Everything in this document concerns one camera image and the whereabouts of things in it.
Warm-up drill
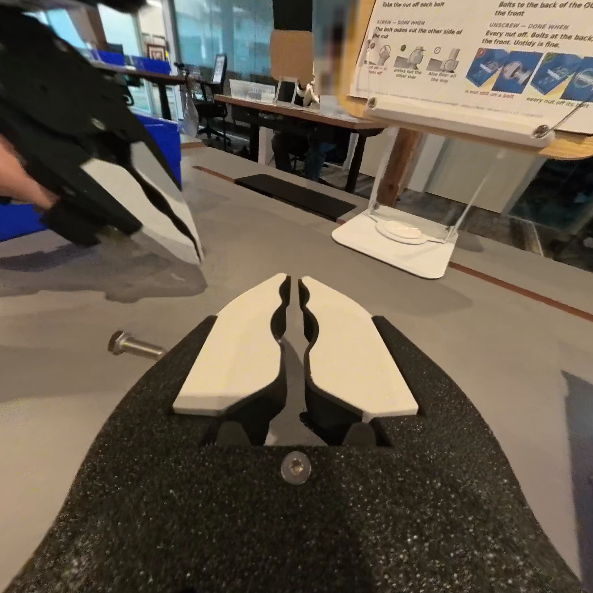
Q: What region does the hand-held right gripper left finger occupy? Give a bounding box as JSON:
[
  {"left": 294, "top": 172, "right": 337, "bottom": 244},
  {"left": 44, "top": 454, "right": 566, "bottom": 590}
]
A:
[{"left": 171, "top": 272, "right": 292, "bottom": 415}]

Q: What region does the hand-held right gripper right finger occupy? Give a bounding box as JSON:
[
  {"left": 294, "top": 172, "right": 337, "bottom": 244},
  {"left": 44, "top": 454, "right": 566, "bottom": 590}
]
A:
[{"left": 298, "top": 275, "right": 420, "bottom": 422}]

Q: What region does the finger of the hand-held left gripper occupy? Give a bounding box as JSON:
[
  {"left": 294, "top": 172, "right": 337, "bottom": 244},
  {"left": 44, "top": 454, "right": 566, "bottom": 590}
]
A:
[
  {"left": 132, "top": 140, "right": 203, "bottom": 256},
  {"left": 81, "top": 161, "right": 203, "bottom": 266}
]

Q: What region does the large blue plastic bin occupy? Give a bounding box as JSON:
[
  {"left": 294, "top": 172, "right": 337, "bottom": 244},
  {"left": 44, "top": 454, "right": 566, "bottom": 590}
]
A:
[{"left": 0, "top": 113, "right": 182, "bottom": 242}]

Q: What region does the silver hex bolt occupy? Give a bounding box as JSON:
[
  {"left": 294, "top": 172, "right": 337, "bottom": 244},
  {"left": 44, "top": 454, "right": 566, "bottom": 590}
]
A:
[{"left": 107, "top": 330, "right": 166, "bottom": 360}]

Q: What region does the person's left hand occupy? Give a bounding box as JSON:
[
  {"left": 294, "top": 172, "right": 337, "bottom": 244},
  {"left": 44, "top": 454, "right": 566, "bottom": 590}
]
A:
[{"left": 0, "top": 137, "right": 59, "bottom": 212}]

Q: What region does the black office chair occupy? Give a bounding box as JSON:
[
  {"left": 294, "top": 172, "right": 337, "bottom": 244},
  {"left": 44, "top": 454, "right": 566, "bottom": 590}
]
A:
[{"left": 176, "top": 62, "right": 230, "bottom": 149}]

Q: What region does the long wooden workbench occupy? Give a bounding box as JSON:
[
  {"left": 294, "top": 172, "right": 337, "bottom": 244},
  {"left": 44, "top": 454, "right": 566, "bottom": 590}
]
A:
[{"left": 93, "top": 60, "right": 186, "bottom": 121}]

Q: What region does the white-based sign stand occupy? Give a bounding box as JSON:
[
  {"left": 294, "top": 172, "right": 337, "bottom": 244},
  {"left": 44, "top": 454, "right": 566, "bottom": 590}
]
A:
[{"left": 331, "top": 0, "right": 593, "bottom": 280}]

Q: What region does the brown cardboard box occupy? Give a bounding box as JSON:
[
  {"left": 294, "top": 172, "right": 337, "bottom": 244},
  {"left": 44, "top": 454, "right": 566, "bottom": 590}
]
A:
[{"left": 270, "top": 30, "right": 316, "bottom": 80}]

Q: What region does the printed instruction sheet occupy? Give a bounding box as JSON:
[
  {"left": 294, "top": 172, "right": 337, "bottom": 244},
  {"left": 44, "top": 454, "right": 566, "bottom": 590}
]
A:
[{"left": 350, "top": 0, "right": 593, "bottom": 126}]

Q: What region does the black desk cable cover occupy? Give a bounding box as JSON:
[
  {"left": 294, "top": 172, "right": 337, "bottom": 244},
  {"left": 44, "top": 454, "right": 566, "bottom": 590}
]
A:
[{"left": 235, "top": 174, "right": 356, "bottom": 221}]

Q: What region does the brown wooden post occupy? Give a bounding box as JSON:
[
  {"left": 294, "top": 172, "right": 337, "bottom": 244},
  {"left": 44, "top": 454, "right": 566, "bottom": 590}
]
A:
[{"left": 377, "top": 127, "right": 420, "bottom": 208}]

